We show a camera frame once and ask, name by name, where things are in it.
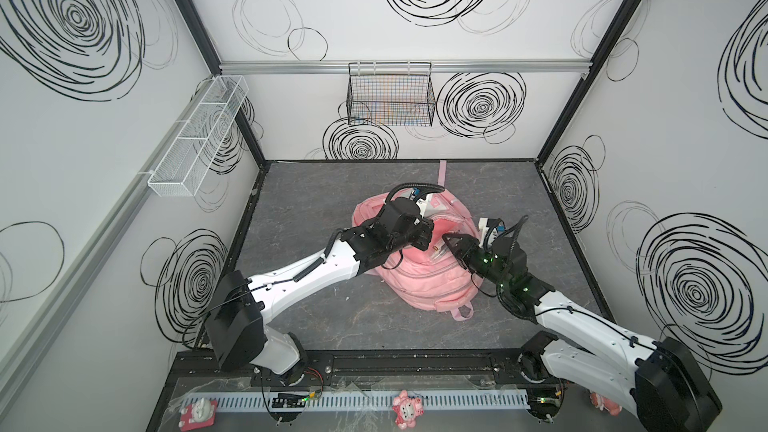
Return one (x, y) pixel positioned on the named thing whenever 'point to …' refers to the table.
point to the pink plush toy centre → (406, 410)
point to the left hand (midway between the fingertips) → (436, 221)
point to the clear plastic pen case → (439, 251)
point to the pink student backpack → (435, 276)
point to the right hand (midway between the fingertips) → (440, 241)
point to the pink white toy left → (201, 413)
